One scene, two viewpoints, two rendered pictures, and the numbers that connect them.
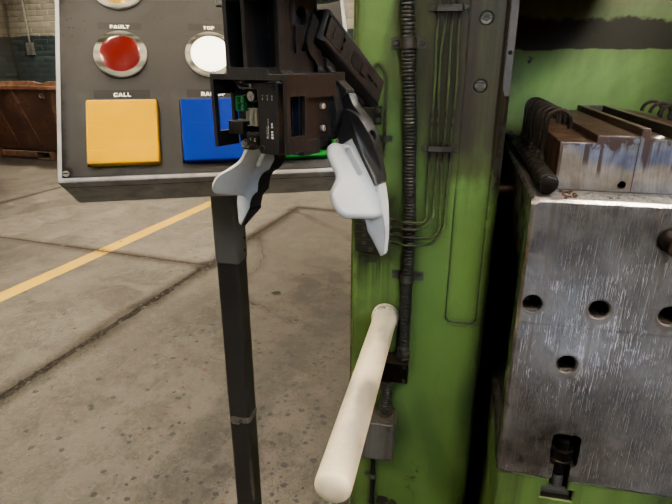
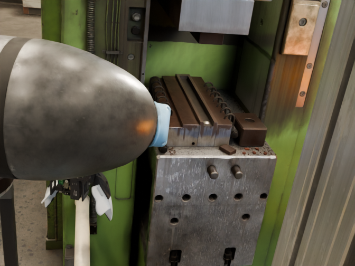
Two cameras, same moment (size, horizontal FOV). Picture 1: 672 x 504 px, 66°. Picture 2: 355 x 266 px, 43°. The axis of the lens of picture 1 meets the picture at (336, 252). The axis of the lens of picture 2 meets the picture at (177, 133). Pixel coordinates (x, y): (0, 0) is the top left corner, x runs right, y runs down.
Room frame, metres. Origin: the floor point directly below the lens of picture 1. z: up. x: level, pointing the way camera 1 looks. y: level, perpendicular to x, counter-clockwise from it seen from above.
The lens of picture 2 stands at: (-0.38, 0.21, 1.56)
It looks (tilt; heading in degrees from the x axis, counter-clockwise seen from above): 27 degrees down; 333
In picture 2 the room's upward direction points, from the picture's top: 7 degrees clockwise
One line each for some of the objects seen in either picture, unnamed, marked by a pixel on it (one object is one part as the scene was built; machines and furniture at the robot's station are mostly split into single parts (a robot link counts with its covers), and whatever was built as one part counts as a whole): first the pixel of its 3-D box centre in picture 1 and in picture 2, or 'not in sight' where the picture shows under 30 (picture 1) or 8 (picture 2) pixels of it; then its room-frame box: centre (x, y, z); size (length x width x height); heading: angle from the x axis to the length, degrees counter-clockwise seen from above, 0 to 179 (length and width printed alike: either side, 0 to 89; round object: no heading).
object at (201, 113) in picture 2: (620, 118); (194, 96); (0.88, -0.47, 0.99); 0.42 x 0.05 x 0.01; 167
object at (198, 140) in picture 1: (215, 131); not in sight; (0.61, 0.14, 1.01); 0.07 x 0.05 x 0.07; 102
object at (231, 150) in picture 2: not in sight; (227, 149); (0.64, -0.48, 0.92); 0.04 x 0.03 x 0.01; 18
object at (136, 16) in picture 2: not in sight; (136, 24); (0.88, -0.24, 1.24); 0.03 x 0.03 x 0.07; 77
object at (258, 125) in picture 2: not in sight; (248, 129); (0.70, -0.59, 0.95); 0.12 x 0.08 x 0.06; 167
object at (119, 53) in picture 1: (120, 54); not in sight; (0.63, 0.25, 1.09); 0.05 x 0.03 x 0.04; 77
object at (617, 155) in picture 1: (600, 139); (185, 106); (0.89, -0.45, 0.96); 0.42 x 0.20 x 0.09; 167
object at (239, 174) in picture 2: not in sight; (236, 172); (0.58, -0.49, 0.87); 0.04 x 0.03 x 0.03; 167
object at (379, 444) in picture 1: (372, 431); (77, 260); (0.88, -0.08, 0.36); 0.09 x 0.07 x 0.12; 77
